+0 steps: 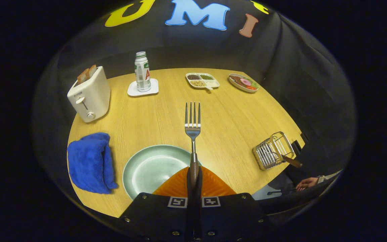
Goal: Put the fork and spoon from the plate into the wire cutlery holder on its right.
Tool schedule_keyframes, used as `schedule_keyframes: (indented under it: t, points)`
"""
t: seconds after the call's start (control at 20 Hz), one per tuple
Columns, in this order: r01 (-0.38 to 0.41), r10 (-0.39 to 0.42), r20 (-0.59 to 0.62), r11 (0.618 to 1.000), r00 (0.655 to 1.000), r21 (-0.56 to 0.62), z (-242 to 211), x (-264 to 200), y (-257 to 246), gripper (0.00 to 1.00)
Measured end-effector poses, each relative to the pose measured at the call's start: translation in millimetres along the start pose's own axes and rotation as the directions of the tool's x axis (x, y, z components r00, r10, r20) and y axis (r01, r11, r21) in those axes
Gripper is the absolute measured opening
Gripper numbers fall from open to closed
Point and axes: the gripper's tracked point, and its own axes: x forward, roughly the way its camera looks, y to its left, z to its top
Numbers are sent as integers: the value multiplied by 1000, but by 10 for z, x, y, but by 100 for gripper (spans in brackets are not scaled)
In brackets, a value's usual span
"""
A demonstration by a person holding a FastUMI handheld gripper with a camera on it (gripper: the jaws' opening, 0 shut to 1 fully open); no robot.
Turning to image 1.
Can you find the white divided dish of grains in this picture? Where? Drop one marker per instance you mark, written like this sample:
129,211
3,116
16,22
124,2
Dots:
200,80

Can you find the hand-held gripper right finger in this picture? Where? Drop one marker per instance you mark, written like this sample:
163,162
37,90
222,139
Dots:
227,215

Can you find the black stand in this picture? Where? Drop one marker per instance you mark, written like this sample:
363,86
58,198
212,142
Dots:
281,192

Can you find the blue towel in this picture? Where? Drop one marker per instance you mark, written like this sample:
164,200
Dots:
89,161

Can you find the toast slice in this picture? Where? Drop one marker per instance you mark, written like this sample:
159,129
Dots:
82,76
92,70

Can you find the pale green plate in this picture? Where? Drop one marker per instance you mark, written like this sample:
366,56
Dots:
149,169

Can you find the plate of meat and vegetables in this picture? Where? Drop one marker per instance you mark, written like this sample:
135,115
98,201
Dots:
242,82

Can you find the black table clamp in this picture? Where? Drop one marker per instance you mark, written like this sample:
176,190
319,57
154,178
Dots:
304,137
296,147

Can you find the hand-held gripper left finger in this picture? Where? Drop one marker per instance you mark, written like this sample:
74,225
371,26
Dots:
160,215

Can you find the white drink bottle green cap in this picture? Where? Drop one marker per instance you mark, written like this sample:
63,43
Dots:
142,75

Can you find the white toaster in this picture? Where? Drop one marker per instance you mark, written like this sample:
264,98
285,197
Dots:
91,99

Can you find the white square coaster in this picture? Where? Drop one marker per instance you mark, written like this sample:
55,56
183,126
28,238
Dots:
134,91

